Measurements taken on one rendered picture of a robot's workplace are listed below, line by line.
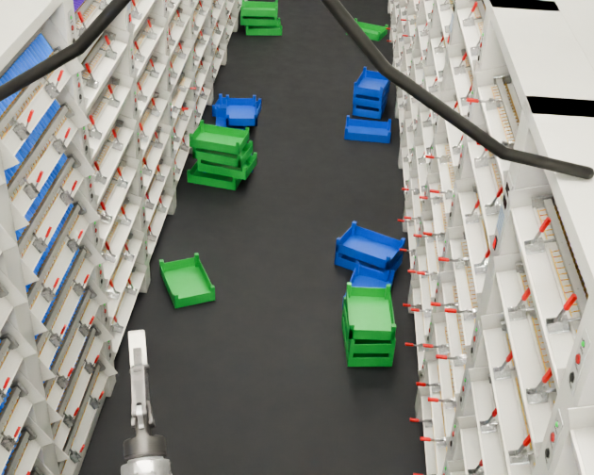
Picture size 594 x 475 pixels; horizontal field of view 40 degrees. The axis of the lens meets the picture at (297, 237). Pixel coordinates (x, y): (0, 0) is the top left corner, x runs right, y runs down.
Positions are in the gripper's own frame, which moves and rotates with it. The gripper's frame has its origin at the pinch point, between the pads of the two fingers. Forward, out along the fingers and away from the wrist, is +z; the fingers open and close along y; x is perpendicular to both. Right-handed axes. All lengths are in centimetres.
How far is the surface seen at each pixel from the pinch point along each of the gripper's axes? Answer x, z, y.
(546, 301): -82, 1, -5
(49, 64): 11, 52, 18
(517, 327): -84, 2, -29
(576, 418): -73, -25, 15
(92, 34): 2, 53, 24
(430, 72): -134, 170, -185
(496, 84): -109, 86, -60
